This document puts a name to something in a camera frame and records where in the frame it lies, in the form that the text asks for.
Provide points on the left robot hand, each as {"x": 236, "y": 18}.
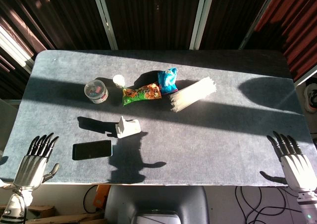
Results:
{"x": 32, "y": 164}

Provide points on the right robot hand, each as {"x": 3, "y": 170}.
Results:
{"x": 294, "y": 164}

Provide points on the black smartphone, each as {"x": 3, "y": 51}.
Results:
{"x": 92, "y": 149}

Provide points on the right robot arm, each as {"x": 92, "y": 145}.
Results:
{"x": 307, "y": 205}

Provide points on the white phone stand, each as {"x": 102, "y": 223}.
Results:
{"x": 127, "y": 127}

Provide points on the black white sneaker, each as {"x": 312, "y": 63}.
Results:
{"x": 310, "y": 95}

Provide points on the orange box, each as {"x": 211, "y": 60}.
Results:
{"x": 102, "y": 195}

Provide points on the clear round plastic container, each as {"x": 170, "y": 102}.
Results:
{"x": 96, "y": 90}

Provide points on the bundle of clear straws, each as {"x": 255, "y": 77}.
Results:
{"x": 193, "y": 94}

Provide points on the grey table mat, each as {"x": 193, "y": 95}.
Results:
{"x": 173, "y": 139}

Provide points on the green orange snack bag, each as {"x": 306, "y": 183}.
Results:
{"x": 141, "y": 93}

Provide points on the blue snack bag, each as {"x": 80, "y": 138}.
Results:
{"x": 168, "y": 81}

